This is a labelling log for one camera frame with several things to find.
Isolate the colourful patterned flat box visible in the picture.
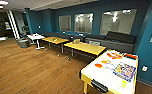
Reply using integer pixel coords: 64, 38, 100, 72
112, 63, 137, 82

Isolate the white rectangular panel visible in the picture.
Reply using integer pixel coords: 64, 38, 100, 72
88, 40, 101, 46

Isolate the small white table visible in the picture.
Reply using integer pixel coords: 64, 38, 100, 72
26, 32, 47, 51

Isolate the white wall outlet plate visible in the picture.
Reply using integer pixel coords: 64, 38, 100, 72
141, 65, 149, 73

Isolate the long yellow table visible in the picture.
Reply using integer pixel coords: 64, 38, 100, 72
63, 41, 108, 62
41, 36, 71, 54

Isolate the grey round ottoman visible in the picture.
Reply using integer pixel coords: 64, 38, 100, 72
15, 38, 31, 49

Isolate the yellow white gaming table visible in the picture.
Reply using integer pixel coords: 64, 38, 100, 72
79, 49, 140, 94

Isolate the small tan box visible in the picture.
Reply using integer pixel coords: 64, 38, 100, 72
72, 38, 82, 45

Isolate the grey sofa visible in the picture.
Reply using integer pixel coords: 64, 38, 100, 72
84, 30, 137, 54

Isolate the interior glass window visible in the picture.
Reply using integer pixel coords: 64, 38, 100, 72
58, 14, 73, 33
73, 12, 95, 35
99, 8, 138, 36

